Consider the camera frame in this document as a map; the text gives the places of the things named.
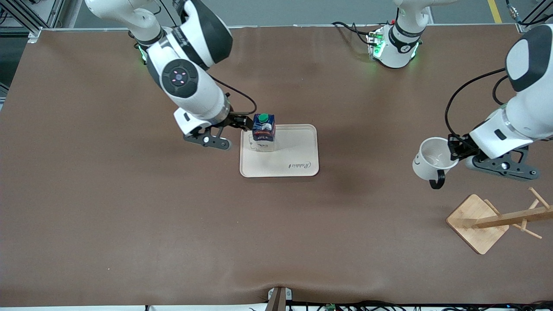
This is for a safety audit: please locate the black looped cable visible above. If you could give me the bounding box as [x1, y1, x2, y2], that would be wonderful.
[506, 0, 551, 25]

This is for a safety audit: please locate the wooden cup rack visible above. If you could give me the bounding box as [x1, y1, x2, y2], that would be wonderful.
[446, 187, 553, 255]

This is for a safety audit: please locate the metal table edge bracket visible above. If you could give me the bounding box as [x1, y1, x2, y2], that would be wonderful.
[267, 286, 293, 311]

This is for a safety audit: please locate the blue milk carton green cap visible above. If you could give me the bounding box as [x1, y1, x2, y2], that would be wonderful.
[251, 112, 276, 152]

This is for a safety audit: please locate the aluminium extrusion frame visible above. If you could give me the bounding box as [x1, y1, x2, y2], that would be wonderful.
[0, 0, 65, 44]

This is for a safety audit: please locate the black left arm base cable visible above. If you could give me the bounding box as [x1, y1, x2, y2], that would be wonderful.
[331, 21, 373, 46]

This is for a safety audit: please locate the cream plastic tray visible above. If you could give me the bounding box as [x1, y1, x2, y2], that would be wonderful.
[239, 124, 320, 178]

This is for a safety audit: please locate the white smiley cup black handle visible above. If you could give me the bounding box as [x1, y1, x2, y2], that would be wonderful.
[412, 137, 459, 190]

